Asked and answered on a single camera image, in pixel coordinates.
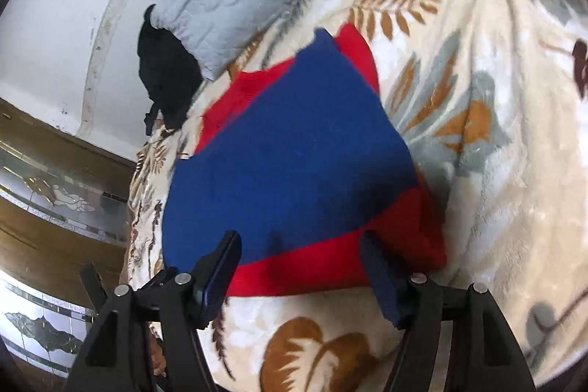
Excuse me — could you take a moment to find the black clothes pile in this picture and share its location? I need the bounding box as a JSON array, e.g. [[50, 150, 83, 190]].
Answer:
[[137, 5, 203, 135]]

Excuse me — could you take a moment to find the brown wooden glass-panel wardrobe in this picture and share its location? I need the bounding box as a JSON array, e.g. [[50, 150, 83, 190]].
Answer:
[[1, 101, 135, 391]]

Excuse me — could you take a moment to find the red and blue knit sweater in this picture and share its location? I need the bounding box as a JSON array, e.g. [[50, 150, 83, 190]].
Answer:
[[162, 25, 447, 296]]

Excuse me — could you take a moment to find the beige leaf-pattern fleece blanket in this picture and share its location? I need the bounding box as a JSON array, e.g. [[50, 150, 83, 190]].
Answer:
[[123, 0, 587, 391]]

